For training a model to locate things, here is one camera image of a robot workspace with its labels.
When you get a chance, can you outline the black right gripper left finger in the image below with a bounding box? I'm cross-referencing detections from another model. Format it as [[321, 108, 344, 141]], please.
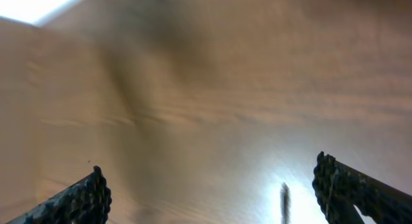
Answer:
[[6, 165, 112, 224]]

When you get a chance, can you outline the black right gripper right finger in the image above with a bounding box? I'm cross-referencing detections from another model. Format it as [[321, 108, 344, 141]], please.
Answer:
[[312, 152, 411, 224]]

